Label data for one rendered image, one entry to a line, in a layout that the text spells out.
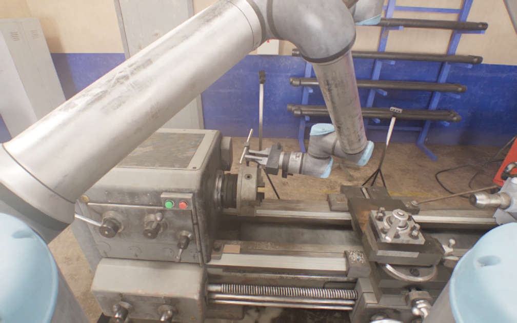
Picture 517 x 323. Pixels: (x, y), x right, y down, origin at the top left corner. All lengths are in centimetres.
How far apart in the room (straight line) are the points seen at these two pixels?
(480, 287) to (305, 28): 43
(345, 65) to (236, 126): 390
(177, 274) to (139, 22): 371
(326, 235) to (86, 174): 145
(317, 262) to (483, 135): 472
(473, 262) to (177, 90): 41
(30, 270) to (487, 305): 33
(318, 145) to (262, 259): 65
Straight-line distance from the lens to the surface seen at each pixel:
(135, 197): 116
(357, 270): 139
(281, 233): 163
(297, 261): 136
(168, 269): 138
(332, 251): 144
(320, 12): 52
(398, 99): 469
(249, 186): 121
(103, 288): 150
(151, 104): 41
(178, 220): 115
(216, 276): 148
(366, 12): 113
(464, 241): 203
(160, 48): 45
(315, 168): 104
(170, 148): 126
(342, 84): 63
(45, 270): 27
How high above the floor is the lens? 189
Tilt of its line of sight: 30 degrees down
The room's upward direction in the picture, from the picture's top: 1 degrees clockwise
